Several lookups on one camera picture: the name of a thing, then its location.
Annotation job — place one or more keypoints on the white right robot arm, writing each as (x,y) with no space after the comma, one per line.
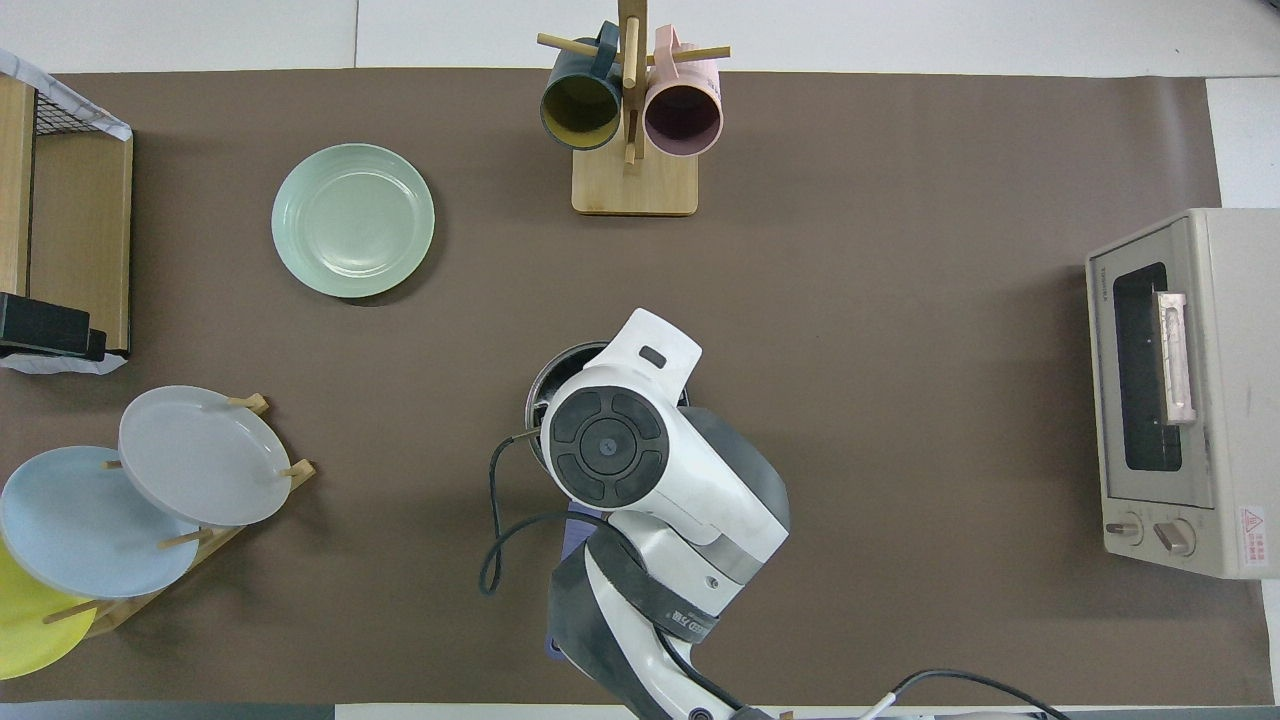
(690,480)

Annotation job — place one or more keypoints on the grey plate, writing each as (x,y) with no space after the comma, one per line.
(200,455)

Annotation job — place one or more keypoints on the light blue plate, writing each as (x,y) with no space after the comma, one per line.
(70,530)

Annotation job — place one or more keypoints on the wooden plate rack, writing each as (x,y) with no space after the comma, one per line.
(300,470)

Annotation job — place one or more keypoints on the green plate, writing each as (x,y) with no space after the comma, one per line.
(352,220)

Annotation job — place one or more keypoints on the yellow plate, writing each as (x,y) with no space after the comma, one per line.
(30,640)

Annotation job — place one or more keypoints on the white patterned cloth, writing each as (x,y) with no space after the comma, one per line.
(60,365)
(90,112)

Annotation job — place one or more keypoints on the wooden crate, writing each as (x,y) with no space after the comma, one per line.
(80,220)

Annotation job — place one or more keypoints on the dark teal mug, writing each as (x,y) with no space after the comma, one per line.
(580,105)

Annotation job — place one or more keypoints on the wooden mug tree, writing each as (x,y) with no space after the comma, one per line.
(635,185)

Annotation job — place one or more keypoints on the pink ribbed mug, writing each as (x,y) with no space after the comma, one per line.
(683,115)

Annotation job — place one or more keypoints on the brown table mat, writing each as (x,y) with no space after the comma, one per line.
(900,300)

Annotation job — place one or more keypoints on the beige toaster oven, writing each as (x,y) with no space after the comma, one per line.
(1200,380)

